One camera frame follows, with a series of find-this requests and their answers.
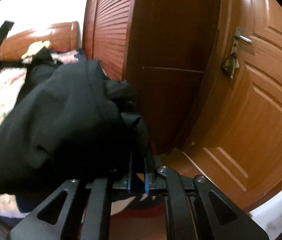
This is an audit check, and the wooden room door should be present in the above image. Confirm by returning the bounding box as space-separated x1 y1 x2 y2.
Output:
183 0 282 211

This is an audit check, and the wooden bed headboard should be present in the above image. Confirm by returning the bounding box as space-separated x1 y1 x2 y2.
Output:
0 22 79 61

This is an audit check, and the wooden louvered wardrobe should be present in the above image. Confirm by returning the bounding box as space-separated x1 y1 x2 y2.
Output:
82 0 220 154

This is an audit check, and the silver door handle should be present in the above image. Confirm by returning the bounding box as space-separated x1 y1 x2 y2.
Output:
234 27 253 44

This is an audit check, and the yellow plush toy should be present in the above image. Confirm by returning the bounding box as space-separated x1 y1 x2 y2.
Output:
21 40 52 60

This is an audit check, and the black double-breasted coat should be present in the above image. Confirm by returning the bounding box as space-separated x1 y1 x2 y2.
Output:
0 49 151 213

